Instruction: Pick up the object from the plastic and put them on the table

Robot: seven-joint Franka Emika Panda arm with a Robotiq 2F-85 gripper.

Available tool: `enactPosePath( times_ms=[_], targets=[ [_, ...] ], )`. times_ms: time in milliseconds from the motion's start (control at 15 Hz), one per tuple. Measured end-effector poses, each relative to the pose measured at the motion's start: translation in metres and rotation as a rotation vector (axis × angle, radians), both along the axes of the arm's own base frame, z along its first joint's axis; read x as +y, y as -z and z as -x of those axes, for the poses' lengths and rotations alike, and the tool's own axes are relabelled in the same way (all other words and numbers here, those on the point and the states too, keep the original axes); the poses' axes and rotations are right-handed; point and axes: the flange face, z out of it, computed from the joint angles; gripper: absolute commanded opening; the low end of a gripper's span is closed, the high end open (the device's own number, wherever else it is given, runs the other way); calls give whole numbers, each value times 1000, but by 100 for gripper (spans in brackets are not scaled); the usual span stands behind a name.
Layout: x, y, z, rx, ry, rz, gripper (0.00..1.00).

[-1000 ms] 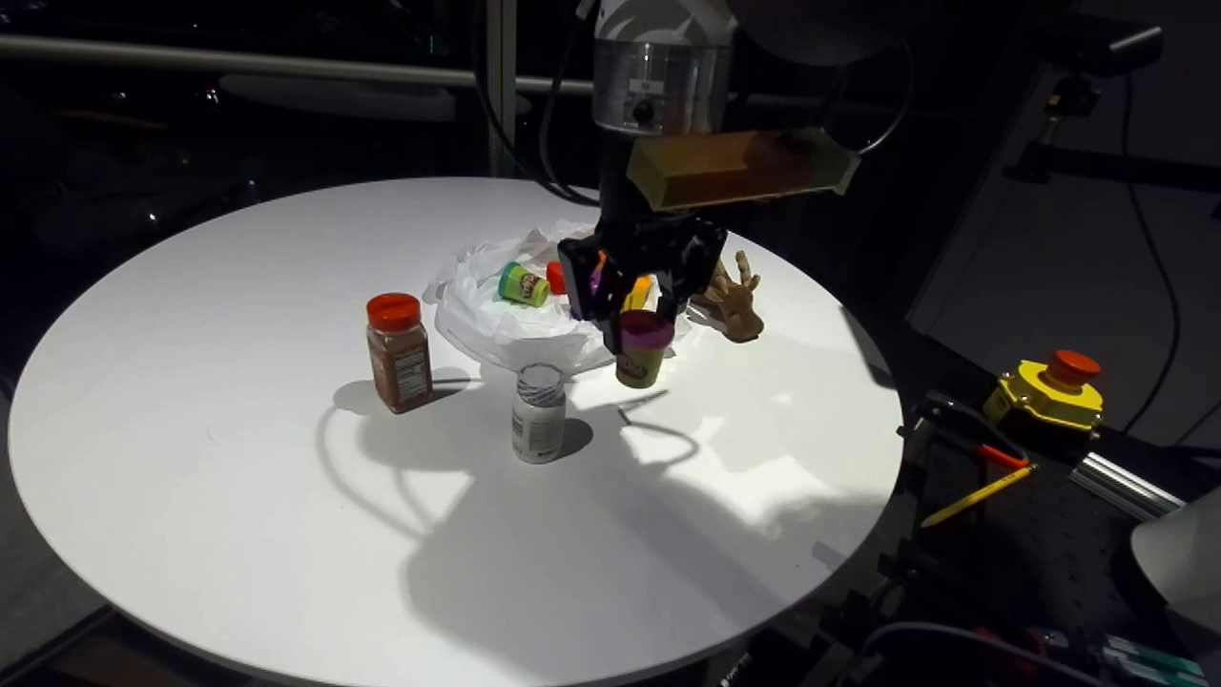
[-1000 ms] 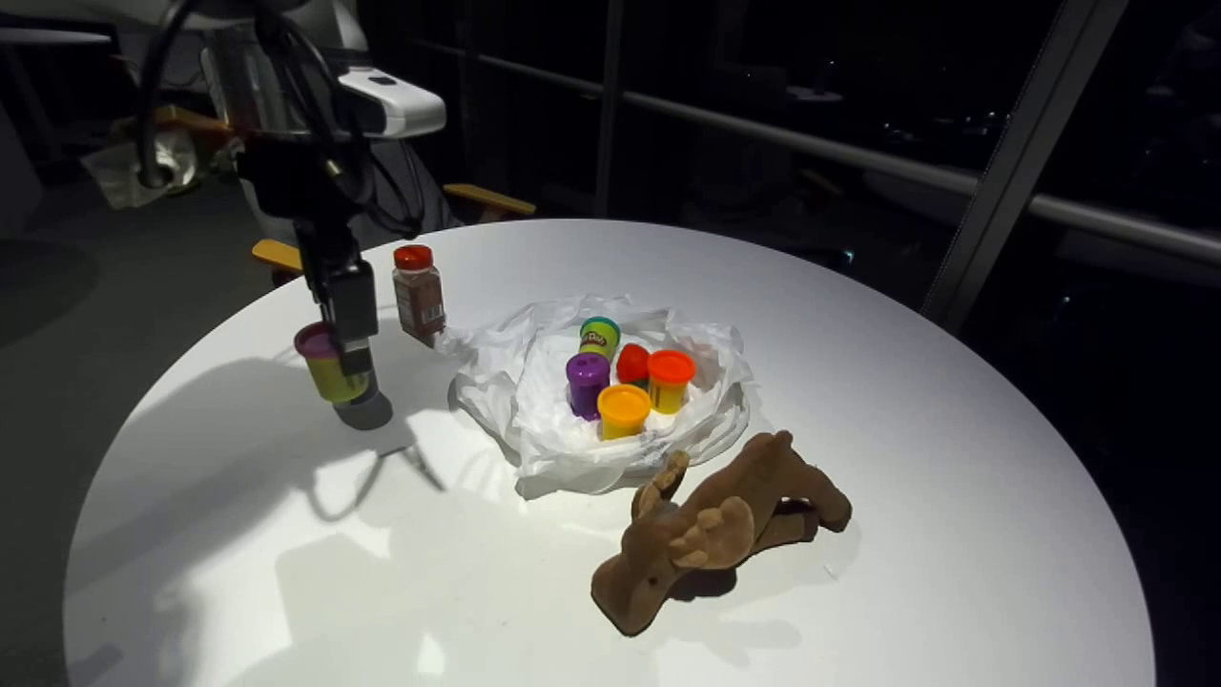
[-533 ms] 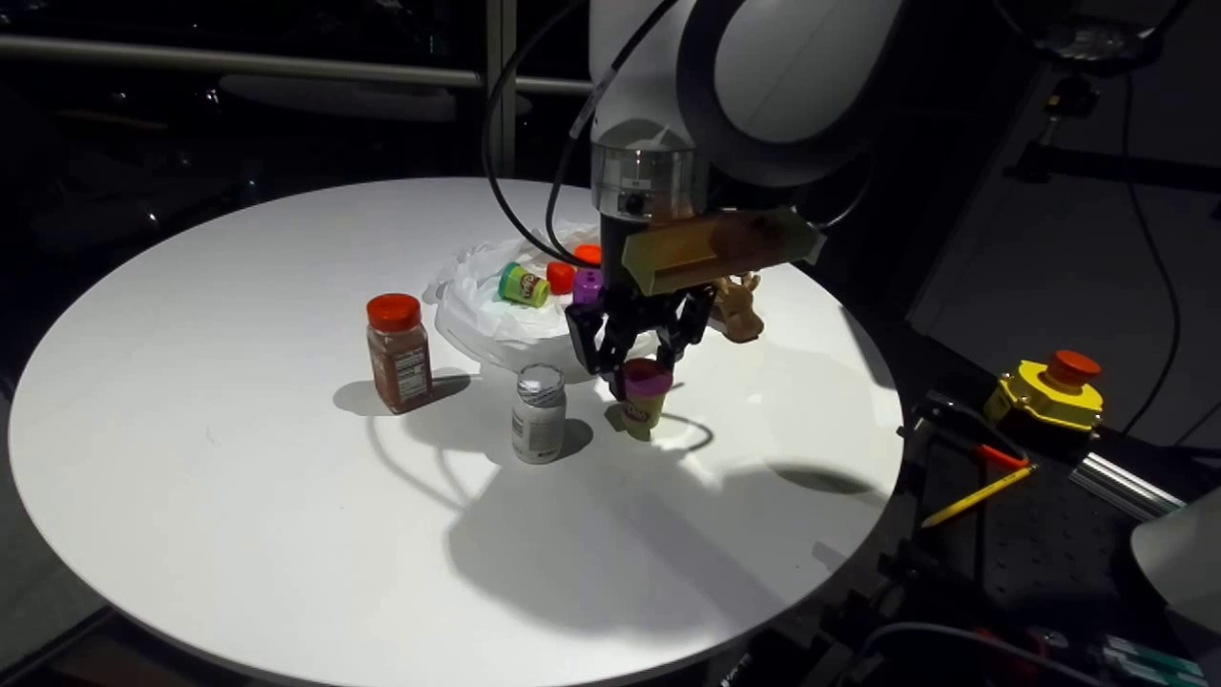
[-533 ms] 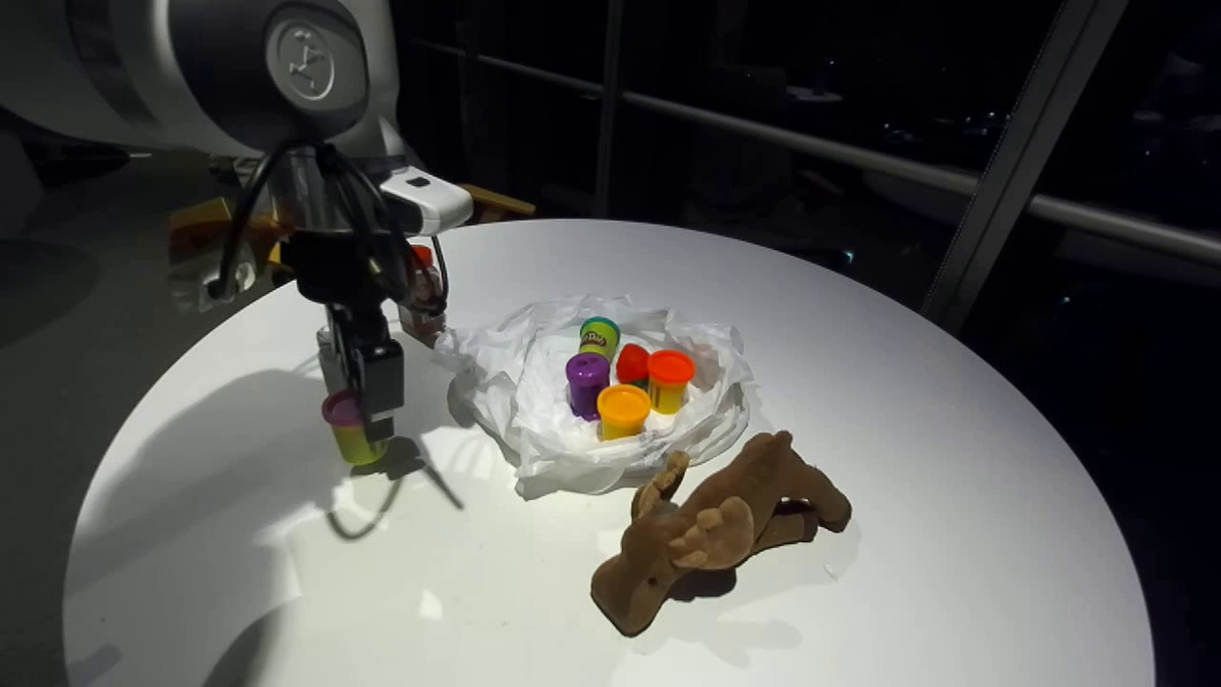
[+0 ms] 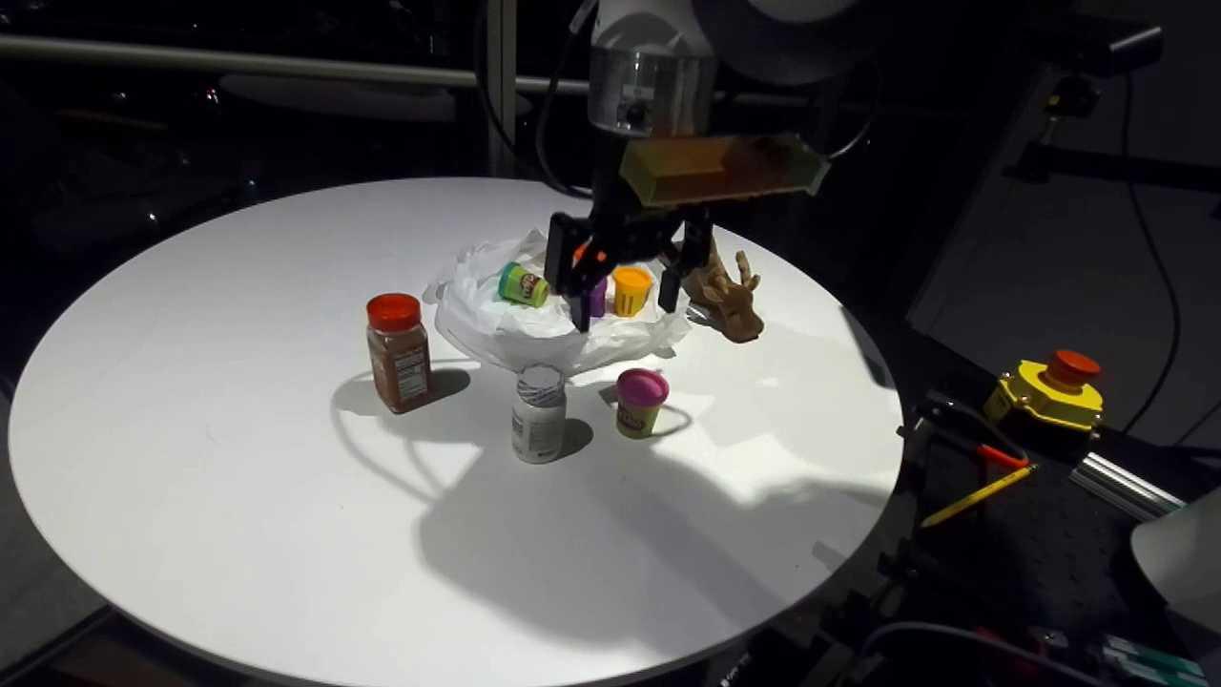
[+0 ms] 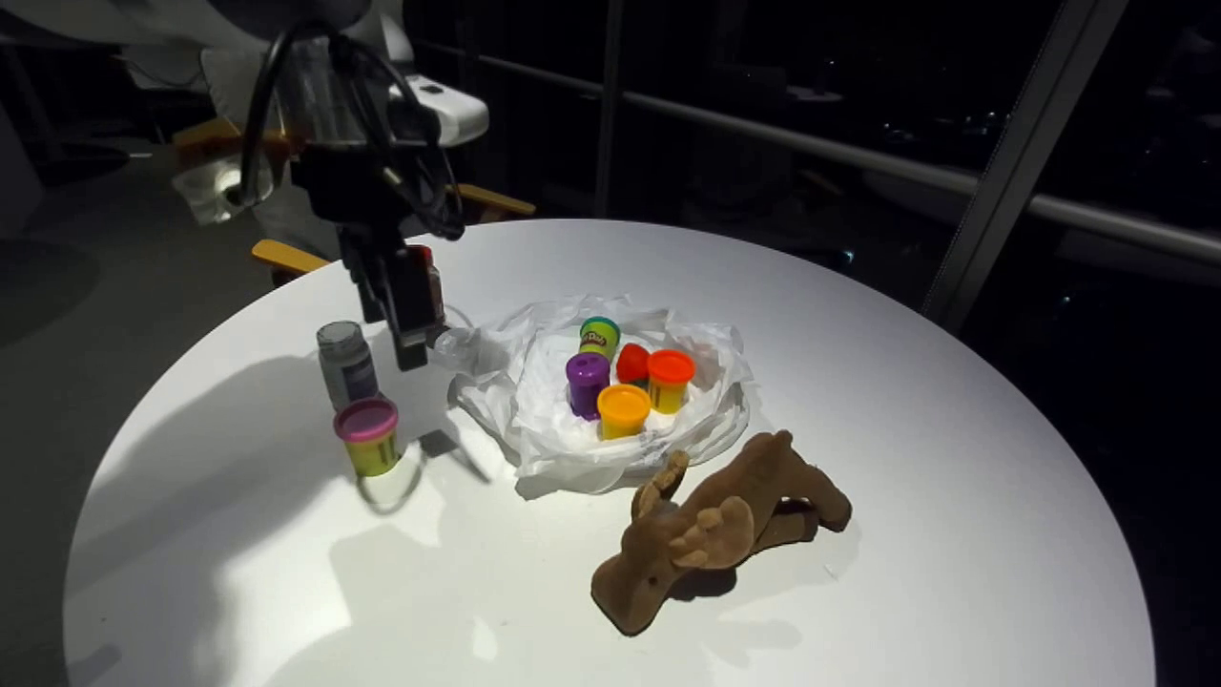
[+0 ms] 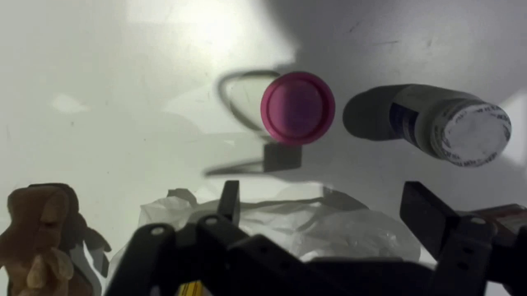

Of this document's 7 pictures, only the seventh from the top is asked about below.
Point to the brown plush moose toy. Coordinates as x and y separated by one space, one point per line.
44 240

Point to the clear crumpled plastic bag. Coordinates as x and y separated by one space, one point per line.
340 231

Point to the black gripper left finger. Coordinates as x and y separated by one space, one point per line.
232 199

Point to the white pill bottle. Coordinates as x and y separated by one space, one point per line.
434 124

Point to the pink lid dough can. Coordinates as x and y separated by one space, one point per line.
299 107

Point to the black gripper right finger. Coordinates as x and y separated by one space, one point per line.
462 247

